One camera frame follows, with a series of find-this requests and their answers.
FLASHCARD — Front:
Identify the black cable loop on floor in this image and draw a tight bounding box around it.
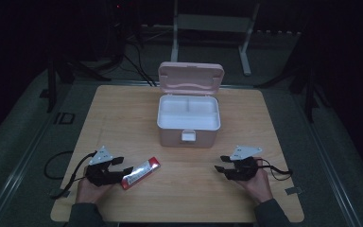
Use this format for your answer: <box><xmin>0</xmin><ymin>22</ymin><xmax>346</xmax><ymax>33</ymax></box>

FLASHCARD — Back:
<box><xmin>43</xmin><ymin>149</ymin><xmax>74</xmax><ymax>181</ymax></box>

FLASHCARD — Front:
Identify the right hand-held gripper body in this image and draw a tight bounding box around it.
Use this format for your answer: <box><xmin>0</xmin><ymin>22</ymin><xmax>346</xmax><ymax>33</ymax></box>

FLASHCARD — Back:
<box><xmin>225</xmin><ymin>145</ymin><xmax>263</xmax><ymax>182</ymax></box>

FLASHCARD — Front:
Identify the person's left hand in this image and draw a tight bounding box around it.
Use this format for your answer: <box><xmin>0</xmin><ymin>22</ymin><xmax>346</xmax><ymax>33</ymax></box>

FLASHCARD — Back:
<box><xmin>75</xmin><ymin>166</ymin><xmax>114</xmax><ymax>205</ymax></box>

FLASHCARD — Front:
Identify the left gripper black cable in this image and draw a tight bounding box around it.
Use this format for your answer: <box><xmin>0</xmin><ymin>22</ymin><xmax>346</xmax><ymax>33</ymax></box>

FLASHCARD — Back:
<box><xmin>50</xmin><ymin>150</ymin><xmax>98</xmax><ymax>201</ymax></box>

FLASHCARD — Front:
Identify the grey tape piece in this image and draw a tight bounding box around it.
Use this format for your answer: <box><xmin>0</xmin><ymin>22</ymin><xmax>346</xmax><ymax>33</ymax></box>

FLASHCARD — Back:
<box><xmin>50</xmin><ymin>188</ymin><xmax>71</xmax><ymax>199</ymax></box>
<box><xmin>285</xmin><ymin>186</ymin><xmax>303</xmax><ymax>196</ymax></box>

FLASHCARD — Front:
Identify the pink plastic storage box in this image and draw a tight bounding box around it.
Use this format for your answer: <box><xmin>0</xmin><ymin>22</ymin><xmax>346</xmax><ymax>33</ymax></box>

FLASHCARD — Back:
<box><xmin>156</xmin><ymin>61</ymin><xmax>226</xmax><ymax>148</ymax></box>

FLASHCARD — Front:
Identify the white plastic tray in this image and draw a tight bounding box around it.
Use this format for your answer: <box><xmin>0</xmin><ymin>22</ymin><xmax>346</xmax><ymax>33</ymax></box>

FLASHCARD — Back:
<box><xmin>157</xmin><ymin>95</ymin><xmax>221</xmax><ymax>131</ymax></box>

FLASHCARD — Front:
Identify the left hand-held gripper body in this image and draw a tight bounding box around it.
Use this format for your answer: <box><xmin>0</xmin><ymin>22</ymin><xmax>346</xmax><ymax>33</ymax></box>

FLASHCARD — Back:
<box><xmin>84</xmin><ymin>145</ymin><xmax>124</xmax><ymax>187</ymax></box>

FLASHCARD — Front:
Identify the bundle of black floor cables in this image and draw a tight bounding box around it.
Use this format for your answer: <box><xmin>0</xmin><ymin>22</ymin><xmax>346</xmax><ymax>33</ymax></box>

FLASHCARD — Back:
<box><xmin>121</xmin><ymin>39</ymin><xmax>158</xmax><ymax>87</ymax></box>

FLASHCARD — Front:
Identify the person's right hand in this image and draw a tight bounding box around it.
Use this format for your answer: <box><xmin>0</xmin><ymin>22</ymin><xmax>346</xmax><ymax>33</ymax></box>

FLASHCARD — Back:
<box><xmin>237</xmin><ymin>157</ymin><xmax>273</xmax><ymax>206</ymax></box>

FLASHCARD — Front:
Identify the black stand with splayed legs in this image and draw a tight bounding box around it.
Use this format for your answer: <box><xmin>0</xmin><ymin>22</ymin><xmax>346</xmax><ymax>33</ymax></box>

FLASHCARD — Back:
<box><xmin>254</xmin><ymin>61</ymin><xmax>330</xmax><ymax>124</ymax></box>
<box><xmin>45</xmin><ymin>55</ymin><xmax>112</xmax><ymax>114</ymax></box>

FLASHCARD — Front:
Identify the red and silver packet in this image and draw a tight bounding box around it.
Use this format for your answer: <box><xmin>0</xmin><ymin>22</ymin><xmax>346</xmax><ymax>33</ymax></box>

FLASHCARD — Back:
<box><xmin>120</xmin><ymin>156</ymin><xmax>162</xmax><ymax>191</ymax></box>

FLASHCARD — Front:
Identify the white metal stand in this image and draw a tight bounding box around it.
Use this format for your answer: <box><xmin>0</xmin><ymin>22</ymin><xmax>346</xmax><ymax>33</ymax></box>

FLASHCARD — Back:
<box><xmin>169</xmin><ymin>0</ymin><xmax>261</xmax><ymax>77</ymax></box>

